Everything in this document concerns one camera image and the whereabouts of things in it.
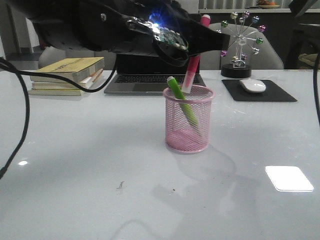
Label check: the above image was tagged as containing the left grey armchair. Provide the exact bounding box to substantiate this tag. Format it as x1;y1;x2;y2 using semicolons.
38;46;116;70

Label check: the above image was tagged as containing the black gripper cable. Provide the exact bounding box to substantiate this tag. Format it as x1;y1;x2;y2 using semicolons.
0;56;117;180
313;52;320;126

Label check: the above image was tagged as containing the black mouse pad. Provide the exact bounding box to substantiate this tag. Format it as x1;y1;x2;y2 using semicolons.
222;79;298;103

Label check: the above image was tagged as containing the white computer mouse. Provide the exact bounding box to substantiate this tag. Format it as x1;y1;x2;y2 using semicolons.
239;78;267;93

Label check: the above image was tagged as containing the grey armchair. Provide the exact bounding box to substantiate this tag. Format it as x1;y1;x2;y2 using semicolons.
199;22;284;70
38;46;116;70

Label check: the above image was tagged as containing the grey laptop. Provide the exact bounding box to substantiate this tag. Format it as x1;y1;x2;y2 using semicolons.
103;53;207;95

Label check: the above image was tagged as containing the ferris wheel desk toy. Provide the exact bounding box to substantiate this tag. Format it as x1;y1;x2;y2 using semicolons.
215;10;266;78

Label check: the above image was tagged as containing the pink marker pen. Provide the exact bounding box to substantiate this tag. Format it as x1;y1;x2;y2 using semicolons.
181;14;211;94

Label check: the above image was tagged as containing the pink mesh pen holder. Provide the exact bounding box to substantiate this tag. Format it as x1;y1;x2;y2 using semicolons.
163;85;215;154

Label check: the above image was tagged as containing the fruit bowl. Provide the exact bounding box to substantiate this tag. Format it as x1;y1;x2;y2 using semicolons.
256;0;280;9

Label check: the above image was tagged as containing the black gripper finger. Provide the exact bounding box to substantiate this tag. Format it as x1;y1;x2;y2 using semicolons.
186;21;230;56

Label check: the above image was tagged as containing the right grey armchair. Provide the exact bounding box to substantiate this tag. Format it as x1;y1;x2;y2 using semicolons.
199;22;284;70

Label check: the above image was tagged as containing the bottom book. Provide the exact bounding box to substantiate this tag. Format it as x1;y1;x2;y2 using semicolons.
28;75;104;97

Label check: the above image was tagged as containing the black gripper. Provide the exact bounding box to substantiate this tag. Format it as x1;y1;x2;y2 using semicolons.
7;0;200;66

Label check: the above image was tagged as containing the top yellow book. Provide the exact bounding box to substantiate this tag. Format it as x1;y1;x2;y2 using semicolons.
35;57;105;83

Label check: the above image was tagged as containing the green marker pen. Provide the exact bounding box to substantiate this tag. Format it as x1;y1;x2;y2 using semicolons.
166;76;203;137

